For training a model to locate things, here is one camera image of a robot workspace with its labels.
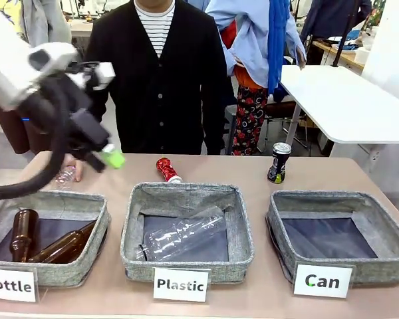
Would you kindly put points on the grey fabric basket, can label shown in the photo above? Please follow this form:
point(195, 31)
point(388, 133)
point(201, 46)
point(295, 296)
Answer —
point(369, 266)

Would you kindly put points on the mannequin in light blue shirt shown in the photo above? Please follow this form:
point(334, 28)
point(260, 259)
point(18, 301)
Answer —
point(249, 33)

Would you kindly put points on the long-neck brown glass bottle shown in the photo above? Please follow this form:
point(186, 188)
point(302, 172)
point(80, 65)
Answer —
point(63, 246)

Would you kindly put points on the wooden desk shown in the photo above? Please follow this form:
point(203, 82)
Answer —
point(345, 54)

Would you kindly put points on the grey fabric basket, plastic label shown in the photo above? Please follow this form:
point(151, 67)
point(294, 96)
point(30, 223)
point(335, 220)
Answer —
point(186, 196)

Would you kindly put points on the large clear plastic bottle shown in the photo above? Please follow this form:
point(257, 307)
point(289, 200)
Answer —
point(183, 236)

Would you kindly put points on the person in navy jacket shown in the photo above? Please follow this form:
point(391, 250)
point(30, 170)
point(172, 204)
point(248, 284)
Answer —
point(332, 16)

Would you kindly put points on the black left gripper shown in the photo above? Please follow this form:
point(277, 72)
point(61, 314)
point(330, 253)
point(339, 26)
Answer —
point(88, 131)

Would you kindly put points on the crushed black can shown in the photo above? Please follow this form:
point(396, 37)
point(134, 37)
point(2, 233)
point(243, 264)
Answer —
point(278, 164)

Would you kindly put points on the white sign reading Can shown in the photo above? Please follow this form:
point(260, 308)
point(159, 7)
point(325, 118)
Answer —
point(322, 281)

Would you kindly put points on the blue scarf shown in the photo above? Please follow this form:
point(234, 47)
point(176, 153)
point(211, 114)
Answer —
point(277, 43)

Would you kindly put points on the person in black cardigan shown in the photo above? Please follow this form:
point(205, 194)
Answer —
point(159, 99)

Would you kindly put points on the white table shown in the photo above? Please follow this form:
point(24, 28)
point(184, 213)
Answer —
point(345, 106)

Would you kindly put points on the small clear plastic bottle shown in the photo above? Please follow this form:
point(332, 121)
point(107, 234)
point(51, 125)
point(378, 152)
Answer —
point(64, 178)

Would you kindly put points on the crushed red can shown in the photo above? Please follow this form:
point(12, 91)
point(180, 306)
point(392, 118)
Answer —
point(166, 169)

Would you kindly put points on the person's right hand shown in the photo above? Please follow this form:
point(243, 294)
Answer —
point(77, 169)

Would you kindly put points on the yellow floral shirt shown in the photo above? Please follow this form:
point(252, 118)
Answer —
point(11, 13)

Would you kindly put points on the white sign reading Plastic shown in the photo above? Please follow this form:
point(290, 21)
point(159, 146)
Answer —
point(180, 285)

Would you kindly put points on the metal stool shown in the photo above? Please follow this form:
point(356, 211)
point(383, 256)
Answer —
point(231, 129)

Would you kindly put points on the grey jacket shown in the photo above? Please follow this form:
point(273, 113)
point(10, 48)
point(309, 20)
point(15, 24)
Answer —
point(50, 20)

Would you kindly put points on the red floral trousers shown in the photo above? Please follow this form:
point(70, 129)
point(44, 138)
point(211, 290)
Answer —
point(249, 119)

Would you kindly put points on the stubby brown glass bottle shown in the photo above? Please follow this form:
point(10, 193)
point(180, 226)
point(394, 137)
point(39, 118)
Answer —
point(23, 232)

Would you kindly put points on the grey fabric basket, bottle label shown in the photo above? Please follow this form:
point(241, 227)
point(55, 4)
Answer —
point(70, 269)

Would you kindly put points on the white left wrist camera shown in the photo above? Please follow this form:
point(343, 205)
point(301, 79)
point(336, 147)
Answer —
point(103, 74)

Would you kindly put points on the white sign reading Bottle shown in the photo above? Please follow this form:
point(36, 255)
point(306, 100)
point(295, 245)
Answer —
point(10, 285)

